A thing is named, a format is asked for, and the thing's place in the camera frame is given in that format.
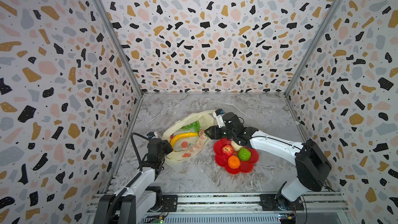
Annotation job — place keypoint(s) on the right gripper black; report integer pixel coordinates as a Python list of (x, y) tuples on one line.
[(214, 130)]

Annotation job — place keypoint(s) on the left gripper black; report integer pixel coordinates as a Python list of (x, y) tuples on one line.
[(164, 144)]

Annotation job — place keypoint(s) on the beige bun toy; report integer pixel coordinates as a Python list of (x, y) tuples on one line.
[(235, 146)]

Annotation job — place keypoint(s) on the cream plastic bag orange print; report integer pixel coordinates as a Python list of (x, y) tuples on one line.
[(187, 148)]

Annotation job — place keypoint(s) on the red apple toy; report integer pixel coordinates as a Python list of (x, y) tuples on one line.
[(227, 151)]

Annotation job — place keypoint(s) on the lime green bumpy fruit toy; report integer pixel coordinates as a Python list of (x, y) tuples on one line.
[(244, 154)]

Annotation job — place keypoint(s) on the orange fruit toy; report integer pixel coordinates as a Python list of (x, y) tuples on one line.
[(234, 162)]

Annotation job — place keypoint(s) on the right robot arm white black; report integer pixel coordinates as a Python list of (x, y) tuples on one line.
[(312, 166)]

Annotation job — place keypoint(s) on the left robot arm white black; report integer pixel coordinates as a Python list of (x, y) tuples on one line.
[(131, 203)]

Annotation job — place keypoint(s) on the yellow banana toy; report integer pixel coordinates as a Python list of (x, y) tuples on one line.
[(182, 136)]

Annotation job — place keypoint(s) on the green grapes bunch toy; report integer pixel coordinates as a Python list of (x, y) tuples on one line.
[(192, 127)]

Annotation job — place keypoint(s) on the red flower-shaped plate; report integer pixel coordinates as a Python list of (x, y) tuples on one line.
[(245, 166)]

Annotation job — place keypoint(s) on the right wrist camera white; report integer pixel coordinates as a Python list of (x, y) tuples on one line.
[(218, 115)]

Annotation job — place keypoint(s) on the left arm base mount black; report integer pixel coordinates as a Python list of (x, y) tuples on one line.
[(168, 203)]

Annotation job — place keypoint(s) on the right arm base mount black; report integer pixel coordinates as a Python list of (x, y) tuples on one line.
[(273, 202)]

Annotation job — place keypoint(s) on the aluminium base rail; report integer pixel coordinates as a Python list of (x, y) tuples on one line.
[(244, 208)]

